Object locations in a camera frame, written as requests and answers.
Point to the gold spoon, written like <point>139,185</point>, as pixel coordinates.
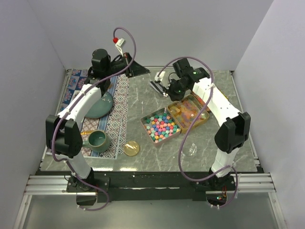
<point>86,132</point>

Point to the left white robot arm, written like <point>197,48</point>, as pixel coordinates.
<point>63,136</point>

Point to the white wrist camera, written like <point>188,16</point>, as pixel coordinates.
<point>160,76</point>
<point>119,44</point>

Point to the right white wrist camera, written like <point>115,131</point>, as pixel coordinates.
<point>160,76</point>

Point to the clear plastic ball half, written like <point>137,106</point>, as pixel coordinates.
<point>189,150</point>

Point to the round gold tin lid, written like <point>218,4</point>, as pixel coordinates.
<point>131,148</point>

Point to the patterned placemat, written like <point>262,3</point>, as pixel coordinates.
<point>113,124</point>

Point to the teal ceramic cup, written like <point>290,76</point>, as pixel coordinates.
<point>97,141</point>

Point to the black base bar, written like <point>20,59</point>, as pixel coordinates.
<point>135,185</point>

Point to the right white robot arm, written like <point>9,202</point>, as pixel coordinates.
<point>234,126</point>

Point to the teal ceramic plate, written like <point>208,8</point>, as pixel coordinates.
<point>101,108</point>

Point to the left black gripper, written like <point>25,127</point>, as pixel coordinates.
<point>134,69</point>

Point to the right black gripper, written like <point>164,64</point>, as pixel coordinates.
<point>173,97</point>

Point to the silver metal scoop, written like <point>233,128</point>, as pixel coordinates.
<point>158,88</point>

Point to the gold tin of pastel candies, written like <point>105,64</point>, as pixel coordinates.
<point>185,111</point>

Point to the pink tin of star candies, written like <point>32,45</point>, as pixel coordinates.
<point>160,126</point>

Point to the gold tin of neon candies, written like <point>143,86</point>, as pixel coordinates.
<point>200,101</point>

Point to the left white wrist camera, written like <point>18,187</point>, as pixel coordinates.
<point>119,44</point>

